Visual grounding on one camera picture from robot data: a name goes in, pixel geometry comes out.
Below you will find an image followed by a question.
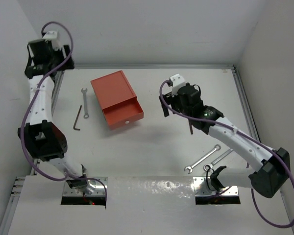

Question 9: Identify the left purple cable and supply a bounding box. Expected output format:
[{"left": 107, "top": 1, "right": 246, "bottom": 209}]
[{"left": 19, "top": 21, "right": 108, "bottom": 204}]

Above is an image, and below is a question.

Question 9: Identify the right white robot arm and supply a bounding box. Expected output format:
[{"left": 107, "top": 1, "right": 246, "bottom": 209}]
[{"left": 159, "top": 80, "right": 291, "bottom": 198}]

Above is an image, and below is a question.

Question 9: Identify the silver ratchet wrench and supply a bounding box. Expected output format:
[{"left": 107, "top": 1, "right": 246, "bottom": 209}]
[{"left": 203, "top": 149, "right": 233, "bottom": 172}]

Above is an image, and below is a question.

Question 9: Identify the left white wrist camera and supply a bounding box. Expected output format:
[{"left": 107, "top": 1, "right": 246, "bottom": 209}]
[{"left": 42, "top": 30, "right": 61, "bottom": 50}]

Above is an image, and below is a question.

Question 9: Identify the metal base plate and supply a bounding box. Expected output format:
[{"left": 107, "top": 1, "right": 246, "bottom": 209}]
[
  {"left": 193, "top": 177, "right": 239, "bottom": 197},
  {"left": 63, "top": 179, "right": 107, "bottom": 197}
]

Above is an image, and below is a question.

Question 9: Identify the orange drawer cabinet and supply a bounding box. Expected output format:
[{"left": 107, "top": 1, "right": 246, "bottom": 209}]
[{"left": 90, "top": 70, "right": 145, "bottom": 131}]

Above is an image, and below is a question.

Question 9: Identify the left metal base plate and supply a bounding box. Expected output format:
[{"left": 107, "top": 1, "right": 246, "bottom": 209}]
[{"left": 63, "top": 179, "right": 107, "bottom": 197}]

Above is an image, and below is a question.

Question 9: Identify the purple cable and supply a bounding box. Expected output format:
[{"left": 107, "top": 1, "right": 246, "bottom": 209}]
[
  {"left": 19, "top": 21, "right": 108, "bottom": 204},
  {"left": 159, "top": 80, "right": 294, "bottom": 229}
]

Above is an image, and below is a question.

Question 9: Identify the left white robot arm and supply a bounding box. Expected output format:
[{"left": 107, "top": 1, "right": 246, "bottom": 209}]
[{"left": 18, "top": 39, "right": 88, "bottom": 192}]

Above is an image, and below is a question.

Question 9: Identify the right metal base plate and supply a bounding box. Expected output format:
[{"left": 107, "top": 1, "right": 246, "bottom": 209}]
[{"left": 193, "top": 177, "right": 239, "bottom": 197}]

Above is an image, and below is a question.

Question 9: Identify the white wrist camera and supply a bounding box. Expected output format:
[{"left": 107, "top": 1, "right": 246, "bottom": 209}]
[
  {"left": 42, "top": 30, "right": 61, "bottom": 50},
  {"left": 169, "top": 74, "right": 186, "bottom": 97}
]

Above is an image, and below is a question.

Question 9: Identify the orange top drawer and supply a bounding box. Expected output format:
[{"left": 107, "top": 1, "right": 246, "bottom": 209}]
[{"left": 102, "top": 98, "right": 144, "bottom": 130}]

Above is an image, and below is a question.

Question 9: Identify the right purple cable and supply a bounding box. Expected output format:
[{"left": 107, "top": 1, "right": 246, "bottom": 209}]
[{"left": 159, "top": 80, "right": 294, "bottom": 229}]

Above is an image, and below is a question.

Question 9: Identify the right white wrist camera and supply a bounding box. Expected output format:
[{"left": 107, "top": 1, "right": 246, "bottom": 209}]
[{"left": 169, "top": 74, "right": 186, "bottom": 97}]

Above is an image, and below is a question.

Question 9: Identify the silver open-end wrench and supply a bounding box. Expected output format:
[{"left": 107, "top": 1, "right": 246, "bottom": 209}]
[{"left": 184, "top": 144, "right": 221, "bottom": 174}]

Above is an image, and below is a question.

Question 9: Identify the white front cover board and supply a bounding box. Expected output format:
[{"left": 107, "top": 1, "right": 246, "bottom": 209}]
[{"left": 9, "top": 176, "right": 292, "bottom": 235}]

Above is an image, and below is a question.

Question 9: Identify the dark hex key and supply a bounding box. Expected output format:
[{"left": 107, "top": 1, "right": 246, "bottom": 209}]
[
  {"left": 73, "top": 105, "right": 82, "bottom": 131},
  {"left": 189, "top": 121, "right": 194, "bottom": 135}
]

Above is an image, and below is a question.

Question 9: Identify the aluminium table frame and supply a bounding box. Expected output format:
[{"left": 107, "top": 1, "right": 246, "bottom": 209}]
[{"left": 0, "top": 64, "right": 285, "bottom": 235}]

